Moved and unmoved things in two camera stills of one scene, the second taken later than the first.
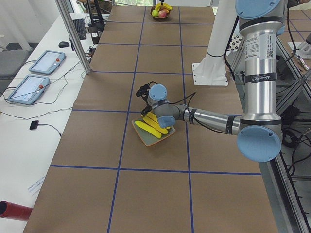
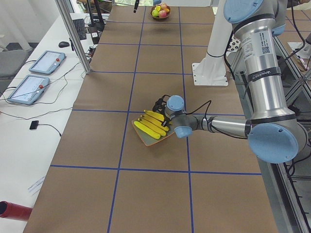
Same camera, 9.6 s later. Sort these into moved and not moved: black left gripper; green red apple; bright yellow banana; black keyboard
Moved: black left gripper
Not moved: green red apple; bright yellow banana; black keyboard
